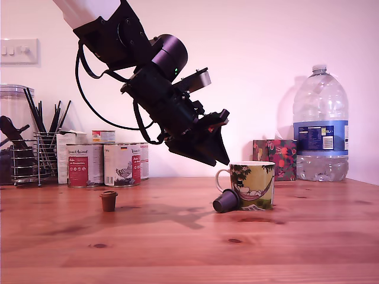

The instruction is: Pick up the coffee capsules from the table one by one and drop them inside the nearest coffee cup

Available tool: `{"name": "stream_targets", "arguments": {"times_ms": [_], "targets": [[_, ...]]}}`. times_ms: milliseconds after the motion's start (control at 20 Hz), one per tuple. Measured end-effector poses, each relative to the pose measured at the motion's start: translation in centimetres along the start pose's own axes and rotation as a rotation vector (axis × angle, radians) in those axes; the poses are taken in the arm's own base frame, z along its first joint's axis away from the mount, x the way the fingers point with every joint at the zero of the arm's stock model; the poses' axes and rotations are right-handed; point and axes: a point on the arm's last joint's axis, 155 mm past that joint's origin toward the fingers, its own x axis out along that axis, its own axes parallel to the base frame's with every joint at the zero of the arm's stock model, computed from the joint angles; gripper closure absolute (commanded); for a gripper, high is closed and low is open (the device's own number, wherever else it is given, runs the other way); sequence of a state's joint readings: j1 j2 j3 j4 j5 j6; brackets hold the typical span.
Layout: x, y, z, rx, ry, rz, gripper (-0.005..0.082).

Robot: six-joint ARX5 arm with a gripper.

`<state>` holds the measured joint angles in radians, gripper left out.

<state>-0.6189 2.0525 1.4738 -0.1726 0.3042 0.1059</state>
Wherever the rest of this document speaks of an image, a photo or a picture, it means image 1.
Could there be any dark purple coffee capsule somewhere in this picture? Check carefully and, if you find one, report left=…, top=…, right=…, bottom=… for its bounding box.
left=212, top=188, right=240, bottom=214

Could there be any brown coffee capsule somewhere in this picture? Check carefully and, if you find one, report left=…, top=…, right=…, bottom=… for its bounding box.
left=99, top=191, right=119, bottom=212

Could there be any red and white food can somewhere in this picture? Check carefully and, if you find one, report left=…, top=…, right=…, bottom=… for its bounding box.
left=66, top=143, right=105, bottom=189
left=139, top=142, right=150, bottom=181

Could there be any illustrated ceramic mug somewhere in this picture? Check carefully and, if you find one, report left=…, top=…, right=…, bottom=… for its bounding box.
left=215, top=160, right=277, bottom=212

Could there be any floral tissue box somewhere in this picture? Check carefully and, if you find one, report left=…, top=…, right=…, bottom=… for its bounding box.
left=252, top=138, right=298, bottom=182

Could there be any white food can chicken print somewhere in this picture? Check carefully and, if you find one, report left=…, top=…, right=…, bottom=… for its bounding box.
left=103, top=143, right=142, bottom=188

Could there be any small flat food tin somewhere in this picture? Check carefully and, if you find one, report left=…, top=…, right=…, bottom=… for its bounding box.
left=91, top=129, right=117, bottom=145

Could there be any large clear water bottle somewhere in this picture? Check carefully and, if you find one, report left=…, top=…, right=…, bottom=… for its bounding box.
left=292, top=64, right=350, bottom=183

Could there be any black straw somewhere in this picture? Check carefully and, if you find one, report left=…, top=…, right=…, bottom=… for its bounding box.
left=38, top=100, right=46, bottom=133
left=58, top=99, right=73, bottom=131
left=26, top=87, right=47, bottom=134
left=49, top=100, right=62, bottom=133
left=23, top=88, right=44, bottom=134

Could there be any white cardboard box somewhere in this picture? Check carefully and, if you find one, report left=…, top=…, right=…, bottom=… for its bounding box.
left=56, top=131, right=88, bottom=185

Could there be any clear storage jar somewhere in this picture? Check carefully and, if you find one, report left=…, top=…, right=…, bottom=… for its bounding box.
left=0, top=84, right=36, bottom=186

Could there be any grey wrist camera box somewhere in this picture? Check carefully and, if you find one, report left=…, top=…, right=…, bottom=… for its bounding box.
left=176, top=67, right=212, bottom=93

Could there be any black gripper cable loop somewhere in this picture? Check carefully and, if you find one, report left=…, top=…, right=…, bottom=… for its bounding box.
left=133, top=99, right=167, bottom=146

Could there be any short black arm cable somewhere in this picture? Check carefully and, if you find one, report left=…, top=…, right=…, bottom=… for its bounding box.
left=79, top=41, right=131, bottom=84

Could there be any long black looping cable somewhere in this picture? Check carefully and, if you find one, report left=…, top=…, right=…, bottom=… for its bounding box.
left=75, top=40, right=155, bottom=131

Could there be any chrome wire utensil rack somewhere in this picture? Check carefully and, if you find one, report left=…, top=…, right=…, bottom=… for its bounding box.
left=11, top=131, right=59, bottom=188

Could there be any black kitchen tool handle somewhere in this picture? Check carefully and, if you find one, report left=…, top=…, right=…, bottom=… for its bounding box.
left=0, top=124, right=31, bottom=148
left=0, top=115, right=24, bottom=143

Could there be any white wall light switch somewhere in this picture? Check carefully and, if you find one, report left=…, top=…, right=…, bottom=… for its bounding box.
left=0, top=38, right=40, bottom=66

